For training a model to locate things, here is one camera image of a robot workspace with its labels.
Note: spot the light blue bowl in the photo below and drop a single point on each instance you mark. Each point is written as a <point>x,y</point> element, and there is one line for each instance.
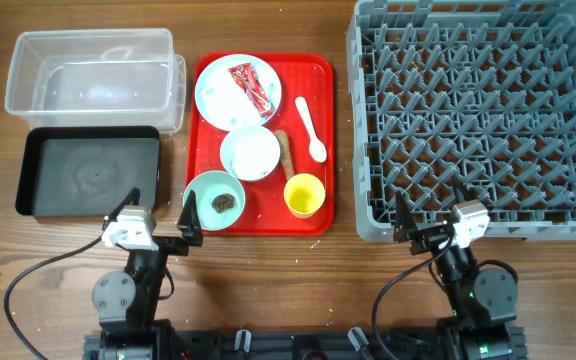
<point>227,148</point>

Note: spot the red snack wrapper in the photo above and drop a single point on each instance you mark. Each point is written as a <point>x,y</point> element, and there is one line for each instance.
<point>245,76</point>

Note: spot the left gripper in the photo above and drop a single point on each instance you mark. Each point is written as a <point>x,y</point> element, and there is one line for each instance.
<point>189,225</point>

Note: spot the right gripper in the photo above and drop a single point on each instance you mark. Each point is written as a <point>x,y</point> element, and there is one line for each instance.
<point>406,226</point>

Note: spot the black plastic tray bin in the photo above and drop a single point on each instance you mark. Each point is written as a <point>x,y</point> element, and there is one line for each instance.
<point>87,171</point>

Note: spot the white plastic spoon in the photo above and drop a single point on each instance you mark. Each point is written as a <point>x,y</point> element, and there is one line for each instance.
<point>316,147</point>

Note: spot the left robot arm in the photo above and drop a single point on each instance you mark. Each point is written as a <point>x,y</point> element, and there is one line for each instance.
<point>127,300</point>

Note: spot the yellow plastic cup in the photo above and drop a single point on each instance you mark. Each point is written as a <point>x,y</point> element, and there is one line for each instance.
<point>304,194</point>

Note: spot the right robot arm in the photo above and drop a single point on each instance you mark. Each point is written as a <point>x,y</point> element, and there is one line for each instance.
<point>482,295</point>

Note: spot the clear plastic bin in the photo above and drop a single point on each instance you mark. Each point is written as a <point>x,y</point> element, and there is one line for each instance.
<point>97,77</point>

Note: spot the grey dishwasher rack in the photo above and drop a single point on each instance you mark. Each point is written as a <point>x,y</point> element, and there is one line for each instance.
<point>482,92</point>

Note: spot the mint green bowl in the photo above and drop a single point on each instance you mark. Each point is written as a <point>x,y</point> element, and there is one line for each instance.
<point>207,187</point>

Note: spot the light blue plate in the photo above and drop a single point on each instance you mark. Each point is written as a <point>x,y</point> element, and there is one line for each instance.
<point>216,75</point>

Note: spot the white napkin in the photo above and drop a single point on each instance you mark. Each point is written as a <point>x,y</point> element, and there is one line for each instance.
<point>228,109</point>

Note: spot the white rice pile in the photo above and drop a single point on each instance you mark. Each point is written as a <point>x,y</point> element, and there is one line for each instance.
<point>255,157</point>

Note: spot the dark brown food lump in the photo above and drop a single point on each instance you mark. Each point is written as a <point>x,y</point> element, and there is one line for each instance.
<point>223,202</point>

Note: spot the red serving tray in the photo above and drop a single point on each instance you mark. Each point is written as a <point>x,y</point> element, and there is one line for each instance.
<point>307,75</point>

